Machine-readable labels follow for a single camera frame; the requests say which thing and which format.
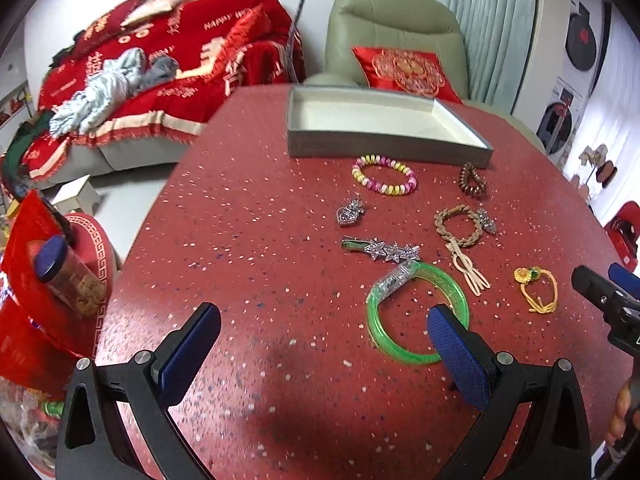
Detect pink yellow bead bracelet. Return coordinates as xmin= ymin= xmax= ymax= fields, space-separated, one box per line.
xmin=350 ymin=154 xmax=419 ymax=198

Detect braided rope bracelet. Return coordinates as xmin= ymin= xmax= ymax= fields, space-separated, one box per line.
xmin=433 ymin=204 xmax=493 ymax=297

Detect braided hanging cable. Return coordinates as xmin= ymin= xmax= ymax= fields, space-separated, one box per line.
xmin=285 ymin=0 xmax=318 ymax=85

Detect green jade bangle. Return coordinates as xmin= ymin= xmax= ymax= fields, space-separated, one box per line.
xmin=365 ymin=260 xmax=471 ymax=366

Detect red embroidered cushion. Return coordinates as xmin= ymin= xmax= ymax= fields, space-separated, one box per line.
xmin=352 ymin=47 xmax=463 ymax=104

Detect yellow flower cord bracelet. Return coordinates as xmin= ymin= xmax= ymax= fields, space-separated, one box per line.
xmin=513 ymin=265 xmax=560 ymax=316

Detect pale green curtain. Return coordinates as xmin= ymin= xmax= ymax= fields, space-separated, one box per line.
xmin=447 ymin=0 xmax=537 ymax=113

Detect red bag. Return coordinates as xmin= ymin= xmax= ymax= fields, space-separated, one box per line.
xmin=1 ymin=191 xmax=106 ymax=399

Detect red round stool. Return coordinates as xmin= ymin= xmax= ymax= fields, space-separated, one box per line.
xmin=65 ymin=212 xmax=119 ymax=358

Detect light blue clothes pile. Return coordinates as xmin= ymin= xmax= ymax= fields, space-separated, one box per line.
xmin=49 ymin=48 xmax=179 ymax=139

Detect red plastic chair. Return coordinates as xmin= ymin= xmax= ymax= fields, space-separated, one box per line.
xmin=604 ymin=200 xmax=640 ymax=272

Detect green leather armchair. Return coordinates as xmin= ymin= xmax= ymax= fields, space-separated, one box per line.
xmin=305 ymin=0 xmax=544 ymax=152

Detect grey jewelry tray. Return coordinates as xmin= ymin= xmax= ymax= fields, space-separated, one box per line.
xmin=286 ymin=86 xmax=494 ymax=169

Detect silver star hair clip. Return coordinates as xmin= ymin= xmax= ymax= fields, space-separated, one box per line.
xmin=341 ymin=237 xmax=420 ymax=263

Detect jar with blue lid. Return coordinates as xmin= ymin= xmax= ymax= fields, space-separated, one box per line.
xmin=34 ymin=235 xmax=106 ymax=318

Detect person's right hand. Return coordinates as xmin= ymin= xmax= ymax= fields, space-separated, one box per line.
xmin=604 ymin=380 xmax=631 ymax=445

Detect red blanket covered sofa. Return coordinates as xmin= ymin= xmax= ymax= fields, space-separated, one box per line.
xmin=1 ymin=0 xmax=306 ymax=188

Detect small white stool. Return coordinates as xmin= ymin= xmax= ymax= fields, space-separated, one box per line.
xmin=52 ymin=174 xmax=102 ymax=216

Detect silver heart pendant brooch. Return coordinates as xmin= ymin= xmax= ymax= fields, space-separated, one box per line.
xmin=335 ymin=197 xmax=366 ymax=228

